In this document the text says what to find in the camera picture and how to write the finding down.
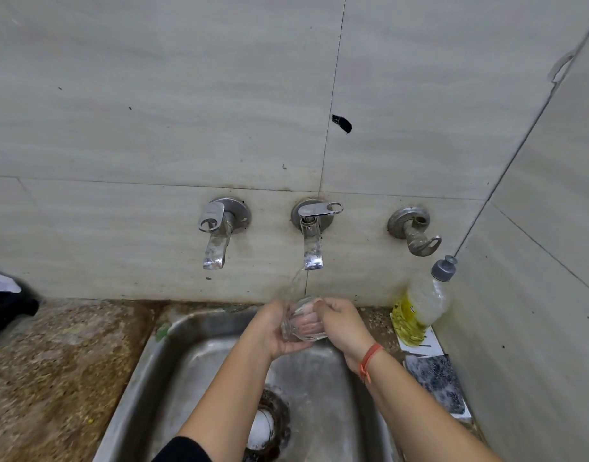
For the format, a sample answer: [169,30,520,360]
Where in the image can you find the person's left hand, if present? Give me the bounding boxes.
[248,301,319,363]

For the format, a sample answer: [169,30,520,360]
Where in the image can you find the person's right forearm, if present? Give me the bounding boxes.
[359,348,502,462]

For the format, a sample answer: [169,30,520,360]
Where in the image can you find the person's left forearm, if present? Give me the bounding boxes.
[176,341,276,462]

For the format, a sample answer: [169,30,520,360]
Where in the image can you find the stainless steel sink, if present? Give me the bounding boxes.
[93,305,406,462]

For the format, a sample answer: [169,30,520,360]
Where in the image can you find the black dish rack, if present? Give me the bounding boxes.
[0,264,40,346]

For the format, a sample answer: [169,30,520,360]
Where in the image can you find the clear glass cup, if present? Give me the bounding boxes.
[280,296,330,343]

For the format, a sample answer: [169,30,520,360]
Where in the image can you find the yellow dish soap bottle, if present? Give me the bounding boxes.
[390,255,459,348]

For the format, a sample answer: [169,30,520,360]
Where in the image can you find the orange wrist thread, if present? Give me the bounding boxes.
[358,343,385,384]

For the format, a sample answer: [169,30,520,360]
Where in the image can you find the chrome wall tap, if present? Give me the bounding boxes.
[198,197,253,271]
[290,198,344,271]

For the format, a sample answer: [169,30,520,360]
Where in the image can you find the person's right hand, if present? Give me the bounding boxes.
[312,296,378,376]

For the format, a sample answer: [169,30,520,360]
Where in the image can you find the grey wall valve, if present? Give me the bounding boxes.
[387,205,442,257]

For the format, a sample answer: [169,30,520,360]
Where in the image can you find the metal sink drain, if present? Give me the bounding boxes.
[244,389,291,462]

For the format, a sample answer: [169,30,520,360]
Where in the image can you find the dark speckled sponge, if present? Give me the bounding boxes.
[403,354,466,415]

